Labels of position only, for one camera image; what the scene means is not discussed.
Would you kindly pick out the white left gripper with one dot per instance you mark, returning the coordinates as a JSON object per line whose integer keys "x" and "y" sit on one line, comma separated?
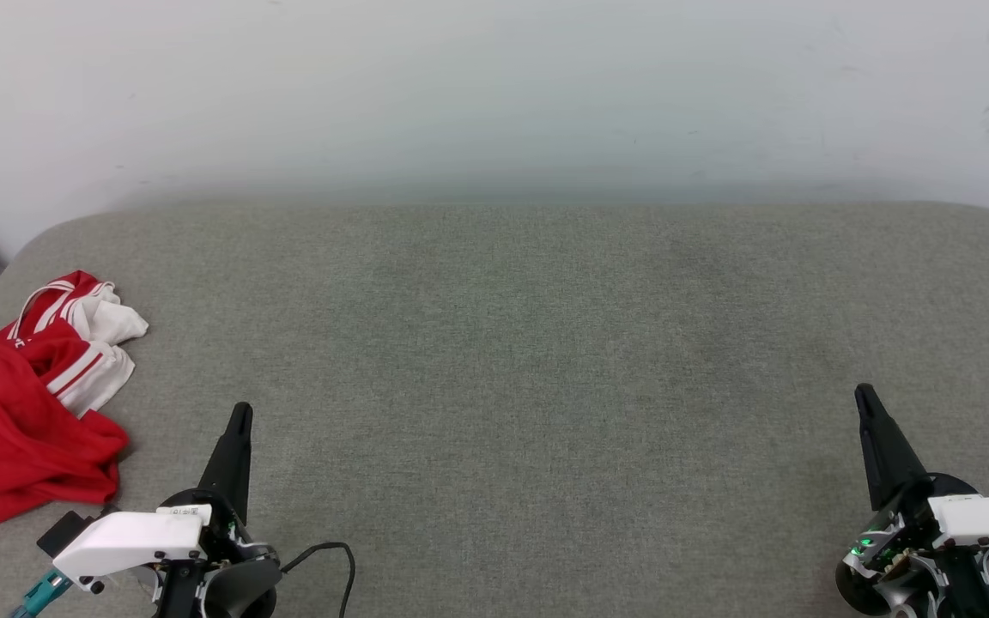
{"x": 130, "y": 541}

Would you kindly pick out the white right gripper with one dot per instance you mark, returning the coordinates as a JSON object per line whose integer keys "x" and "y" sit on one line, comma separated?
{"x": 984, "y": 519}

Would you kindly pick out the red shirt white trim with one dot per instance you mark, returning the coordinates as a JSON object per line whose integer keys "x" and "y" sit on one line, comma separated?
{"x": 5, "y": 429}

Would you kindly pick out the grey fabric sofa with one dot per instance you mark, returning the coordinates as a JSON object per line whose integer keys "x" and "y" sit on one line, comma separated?
{"x": 546, "y": 386}

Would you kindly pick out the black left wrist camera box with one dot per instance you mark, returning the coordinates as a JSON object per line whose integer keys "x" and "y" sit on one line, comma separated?
{"x": 65, "y": 532}

